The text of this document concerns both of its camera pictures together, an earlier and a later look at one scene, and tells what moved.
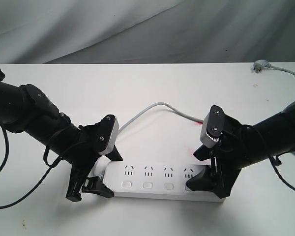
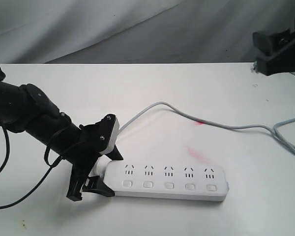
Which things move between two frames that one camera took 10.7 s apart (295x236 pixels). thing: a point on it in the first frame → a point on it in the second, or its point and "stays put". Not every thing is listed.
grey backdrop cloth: (146, 31) stays put
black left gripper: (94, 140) stays put
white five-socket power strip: (153, 181) stays put
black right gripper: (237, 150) → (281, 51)
